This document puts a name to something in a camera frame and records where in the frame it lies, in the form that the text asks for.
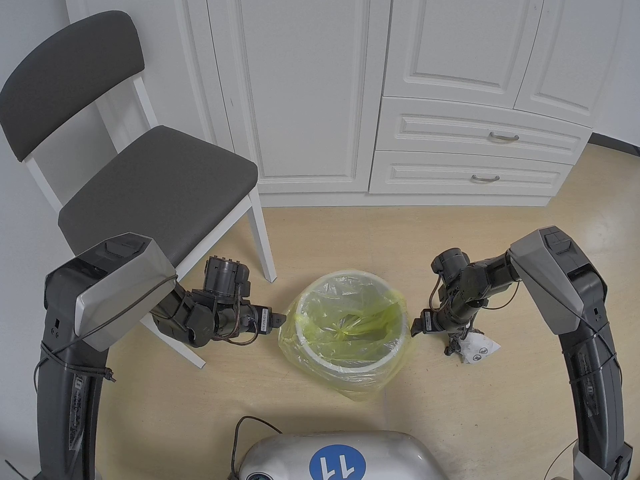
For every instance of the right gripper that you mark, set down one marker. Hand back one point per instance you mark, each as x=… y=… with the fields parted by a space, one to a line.
x=450 y=322

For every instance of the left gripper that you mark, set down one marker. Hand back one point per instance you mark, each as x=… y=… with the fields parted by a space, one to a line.
x=250 y=320

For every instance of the black plastic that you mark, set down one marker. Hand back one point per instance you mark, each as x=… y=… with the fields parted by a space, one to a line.
x=455 y=343

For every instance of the yellow plastic bag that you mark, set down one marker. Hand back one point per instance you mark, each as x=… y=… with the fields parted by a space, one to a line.
x=350 y=328

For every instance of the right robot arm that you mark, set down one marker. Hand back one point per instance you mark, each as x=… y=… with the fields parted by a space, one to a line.
x=565 y=288

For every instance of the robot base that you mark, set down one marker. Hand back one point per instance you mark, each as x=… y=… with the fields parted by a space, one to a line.
x=340 y=458

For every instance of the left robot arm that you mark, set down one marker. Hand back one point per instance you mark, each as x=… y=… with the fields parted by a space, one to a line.
x=65 y=393

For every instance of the white trash bin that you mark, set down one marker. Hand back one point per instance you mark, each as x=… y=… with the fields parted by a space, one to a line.
x=350 y=368

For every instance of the crumpled white printed wrapper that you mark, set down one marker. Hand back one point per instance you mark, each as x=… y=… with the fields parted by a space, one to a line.
x=480 y=350

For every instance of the grey white chair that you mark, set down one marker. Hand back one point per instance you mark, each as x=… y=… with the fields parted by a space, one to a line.
x=160 y=193

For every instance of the white wardrobe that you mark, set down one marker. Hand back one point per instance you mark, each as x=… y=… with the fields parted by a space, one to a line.
x=310 y=93

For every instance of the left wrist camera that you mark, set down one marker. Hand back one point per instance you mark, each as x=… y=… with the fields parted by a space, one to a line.
x=243 y=280

